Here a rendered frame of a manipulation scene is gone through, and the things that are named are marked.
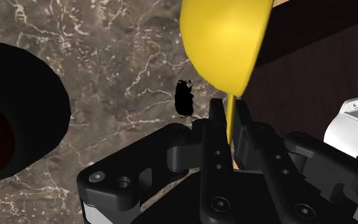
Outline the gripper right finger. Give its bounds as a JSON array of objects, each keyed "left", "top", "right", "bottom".
[{"left": 232, "top": 99, "right": 358, "bottom": 224}]

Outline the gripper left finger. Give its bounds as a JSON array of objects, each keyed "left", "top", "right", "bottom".
[{"left": 76, "top": 98, "right": 237, "bottom": 224}]

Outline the yellow bowl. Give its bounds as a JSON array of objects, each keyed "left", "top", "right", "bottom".
[{"left": 179, "top": 0, "right": 275, "bottom": 146}]

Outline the small black lumpy object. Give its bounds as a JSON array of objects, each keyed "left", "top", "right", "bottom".
[{"left": 174, "top": 79, "right": 195, "bottom": 118}]

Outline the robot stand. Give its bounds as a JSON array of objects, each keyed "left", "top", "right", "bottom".
[{"left": 240, "top": 0, "right": 358, "bottom": 146}]

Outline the black bowl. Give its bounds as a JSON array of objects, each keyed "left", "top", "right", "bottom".
[{"left": 0, "top": 41, "right": 72, "bottom": 191}]

